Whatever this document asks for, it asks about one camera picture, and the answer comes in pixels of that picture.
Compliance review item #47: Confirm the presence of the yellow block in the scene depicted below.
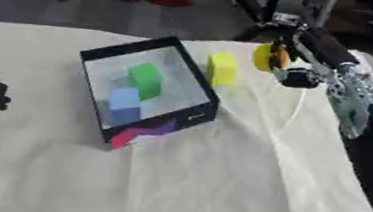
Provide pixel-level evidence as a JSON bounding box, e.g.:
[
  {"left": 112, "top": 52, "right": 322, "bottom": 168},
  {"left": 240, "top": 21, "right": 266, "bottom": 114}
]
[{"left": 203, "top": 49, "right": 242, "bottom": 90}]

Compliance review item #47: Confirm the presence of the black box with white inside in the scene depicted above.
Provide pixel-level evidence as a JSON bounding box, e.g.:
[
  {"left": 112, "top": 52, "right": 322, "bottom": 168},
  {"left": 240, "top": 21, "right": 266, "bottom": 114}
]
[{"left": 67, "top": 25, "right": 229, "bottom": 163}]

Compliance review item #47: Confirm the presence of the green block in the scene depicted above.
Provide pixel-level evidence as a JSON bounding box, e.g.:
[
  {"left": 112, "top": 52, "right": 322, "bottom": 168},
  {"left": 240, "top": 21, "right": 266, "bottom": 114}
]
[{"left": 122, "top": 59, "right": 169, "bottom": 104}]

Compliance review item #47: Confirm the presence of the blue block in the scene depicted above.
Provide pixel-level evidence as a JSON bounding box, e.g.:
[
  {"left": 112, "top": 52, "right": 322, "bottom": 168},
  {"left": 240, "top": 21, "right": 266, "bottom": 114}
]
[{"left": 103, "top": 84, "right": 146, "bottom": 128}]

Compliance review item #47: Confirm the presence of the black tripod stand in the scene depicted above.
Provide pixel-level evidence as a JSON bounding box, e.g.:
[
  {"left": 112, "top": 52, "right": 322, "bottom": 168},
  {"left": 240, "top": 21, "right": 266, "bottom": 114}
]
[{"left": 223, "top": 0, "right": 339, "bottom": 52}]

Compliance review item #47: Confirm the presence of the yellow round toy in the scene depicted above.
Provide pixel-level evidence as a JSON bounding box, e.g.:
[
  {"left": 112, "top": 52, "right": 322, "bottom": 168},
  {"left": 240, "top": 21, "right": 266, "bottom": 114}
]
[{"left": 250, "top": 40, "right": 294, "bottom": 75}]

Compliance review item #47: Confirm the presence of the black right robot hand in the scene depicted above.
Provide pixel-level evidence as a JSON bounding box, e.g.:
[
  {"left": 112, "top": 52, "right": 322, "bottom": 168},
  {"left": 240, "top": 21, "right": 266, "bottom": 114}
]
[{"left": 267, "top": 22, "right": 366, "bottom": 96}]

